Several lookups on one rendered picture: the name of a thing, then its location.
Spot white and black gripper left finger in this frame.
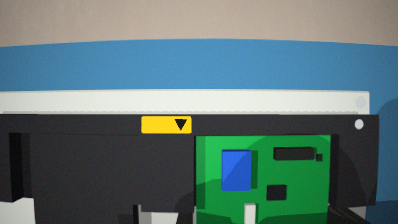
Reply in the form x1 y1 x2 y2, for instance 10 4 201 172
176 213 193 224

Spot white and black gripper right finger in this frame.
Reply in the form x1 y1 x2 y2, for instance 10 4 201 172
327 205 371 224

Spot green circuit board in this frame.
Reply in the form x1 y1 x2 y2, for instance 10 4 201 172
196 135 331 224

